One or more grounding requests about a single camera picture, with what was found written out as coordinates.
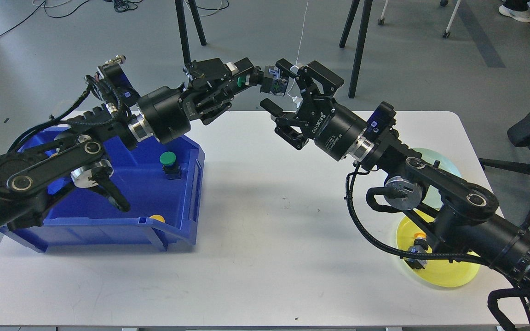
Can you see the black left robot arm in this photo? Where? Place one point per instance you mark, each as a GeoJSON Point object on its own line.
{"type": "Point", "coordinates": [50, 160]}

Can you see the blue plastic bin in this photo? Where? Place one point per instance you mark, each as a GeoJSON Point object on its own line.
{"type": "Point", "coordinates": [86, 218]}

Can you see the white shoe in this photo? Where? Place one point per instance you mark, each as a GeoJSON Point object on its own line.
{"type": "Point", "coordinates": [523, 16]}

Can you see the black tripod stand right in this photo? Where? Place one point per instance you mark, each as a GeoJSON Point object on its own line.
{"type": "Point", "coordinates": [361, 39]}

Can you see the light green plate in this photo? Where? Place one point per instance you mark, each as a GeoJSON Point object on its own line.
{"type": "Point", "coordinates": [444, 161]}

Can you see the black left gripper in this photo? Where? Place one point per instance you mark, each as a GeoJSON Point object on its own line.
{"type": "Point", "coordinates": [211, 88]}

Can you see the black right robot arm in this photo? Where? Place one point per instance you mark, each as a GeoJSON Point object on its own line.
{"type": "Point", "coordinates": [458, 217]}

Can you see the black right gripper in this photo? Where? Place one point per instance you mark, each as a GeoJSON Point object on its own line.
{"type": "Point", "coordinates": [333, 127]}

